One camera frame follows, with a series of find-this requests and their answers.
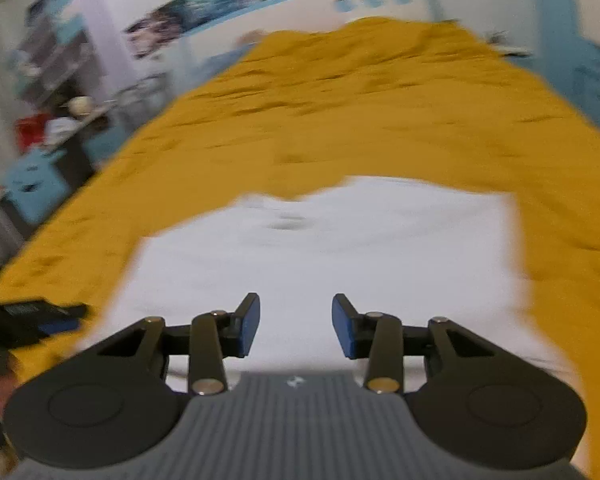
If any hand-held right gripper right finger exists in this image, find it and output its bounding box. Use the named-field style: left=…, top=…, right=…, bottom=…
left=331, top=293, right=497, bottom=395

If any red bag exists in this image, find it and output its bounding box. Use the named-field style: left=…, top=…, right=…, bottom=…
left=14, top=112, right=51, bottom=154

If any pink-toned wall poster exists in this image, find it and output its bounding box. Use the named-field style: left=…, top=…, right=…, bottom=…
left=124, top=6, right=185, bottom=59

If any blue smiley-face chair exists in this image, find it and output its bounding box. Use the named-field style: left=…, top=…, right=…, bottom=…
left=2, top=147, right=70, bottom=227

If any white and blue desk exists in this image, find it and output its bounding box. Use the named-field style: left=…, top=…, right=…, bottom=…
left=45, top=100, right=118, bottom=183

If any white plastic bag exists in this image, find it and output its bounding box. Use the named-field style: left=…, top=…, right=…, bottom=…
left=45, top=117, right=79, bottom=142

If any white and blue headboard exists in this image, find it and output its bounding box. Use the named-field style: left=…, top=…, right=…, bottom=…
left=180, top=0, right=433, bottom=78

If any blue and white wardrobe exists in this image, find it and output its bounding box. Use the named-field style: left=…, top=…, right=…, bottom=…
left=527, top=0, right=600, bottom=148

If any green-toned wall poster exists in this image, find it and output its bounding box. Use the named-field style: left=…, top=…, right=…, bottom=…
left=179, top=0, right=232, bottom=32

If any mustard yellow quilted blanket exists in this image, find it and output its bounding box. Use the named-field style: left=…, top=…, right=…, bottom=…
left=0, top=16, right=600, bottom=411

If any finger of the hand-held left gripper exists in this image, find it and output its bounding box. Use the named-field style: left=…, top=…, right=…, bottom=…
left=2, top=300, right=89, bottom=337

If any white printed sweatshirt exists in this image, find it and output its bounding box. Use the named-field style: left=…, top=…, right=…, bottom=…
left=75, top=175, right=593, bottom=476

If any white wall bookshelf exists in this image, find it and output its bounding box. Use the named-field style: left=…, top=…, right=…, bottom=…
left=9, top=0, right=103, bottom=108

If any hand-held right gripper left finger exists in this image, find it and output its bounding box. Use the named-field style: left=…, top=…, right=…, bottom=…
left=98, top=292, right=261, bottom=396

